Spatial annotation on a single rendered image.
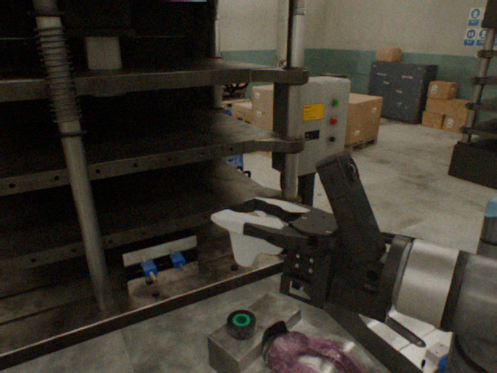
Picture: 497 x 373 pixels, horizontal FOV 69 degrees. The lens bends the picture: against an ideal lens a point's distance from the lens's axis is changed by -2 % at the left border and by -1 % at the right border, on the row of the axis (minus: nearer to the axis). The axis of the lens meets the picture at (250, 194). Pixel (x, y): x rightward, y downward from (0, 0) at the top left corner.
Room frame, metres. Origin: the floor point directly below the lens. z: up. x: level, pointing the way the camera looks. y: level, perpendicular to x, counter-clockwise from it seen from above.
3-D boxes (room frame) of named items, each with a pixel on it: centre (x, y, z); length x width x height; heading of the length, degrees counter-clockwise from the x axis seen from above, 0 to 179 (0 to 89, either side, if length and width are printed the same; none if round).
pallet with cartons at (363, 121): (5.90, -1.36, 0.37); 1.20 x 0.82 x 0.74; 43
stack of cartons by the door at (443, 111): (6.80, -3.71, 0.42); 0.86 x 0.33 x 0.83; 35
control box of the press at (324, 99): (1.62, -0.27, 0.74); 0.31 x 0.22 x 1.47; 119
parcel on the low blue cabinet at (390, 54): (7.90, -2.82, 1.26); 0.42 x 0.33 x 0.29; 35
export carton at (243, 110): (6.21, -0.01, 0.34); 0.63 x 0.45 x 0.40; 35
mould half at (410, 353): (0.91, -0.43, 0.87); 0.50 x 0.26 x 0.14; 29
